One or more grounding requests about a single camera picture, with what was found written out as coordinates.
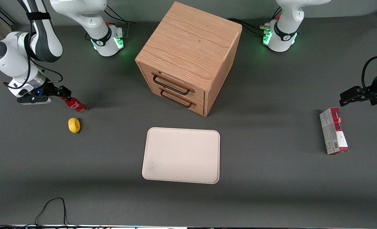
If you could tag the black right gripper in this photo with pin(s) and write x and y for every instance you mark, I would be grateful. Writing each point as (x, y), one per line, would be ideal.
(50, 90)

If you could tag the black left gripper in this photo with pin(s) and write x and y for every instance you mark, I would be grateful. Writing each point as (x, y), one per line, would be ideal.
(374, 91)

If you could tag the red coke bottle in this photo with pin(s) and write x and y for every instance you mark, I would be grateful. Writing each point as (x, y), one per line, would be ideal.
(77, 106)

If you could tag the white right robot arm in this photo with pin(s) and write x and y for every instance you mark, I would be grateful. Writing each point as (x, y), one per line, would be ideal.
(13, 54)

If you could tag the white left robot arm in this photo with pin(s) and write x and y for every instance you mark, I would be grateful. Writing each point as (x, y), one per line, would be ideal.
(287, 35)

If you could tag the beige rectangular tray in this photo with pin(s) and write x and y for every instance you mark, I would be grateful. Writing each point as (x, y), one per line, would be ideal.
(181, 155)

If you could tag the yellow lemon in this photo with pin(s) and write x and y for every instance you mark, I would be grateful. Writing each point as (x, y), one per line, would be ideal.
(74, 125)

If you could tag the red and grey carton box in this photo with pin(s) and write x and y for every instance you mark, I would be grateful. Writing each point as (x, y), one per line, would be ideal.
(333, 133)

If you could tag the wooden drawer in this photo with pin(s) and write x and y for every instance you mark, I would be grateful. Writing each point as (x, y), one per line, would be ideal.
(175, 79)
(188, 106)

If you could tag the wooden drawer cabinet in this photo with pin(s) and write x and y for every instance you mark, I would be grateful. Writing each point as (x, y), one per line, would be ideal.
(191, 41)

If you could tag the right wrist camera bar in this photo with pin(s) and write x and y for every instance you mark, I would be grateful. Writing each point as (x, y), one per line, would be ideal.
(34, 99)

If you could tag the aluminium frame rail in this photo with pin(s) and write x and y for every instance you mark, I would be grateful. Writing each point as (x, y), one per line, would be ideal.
(0, 14)

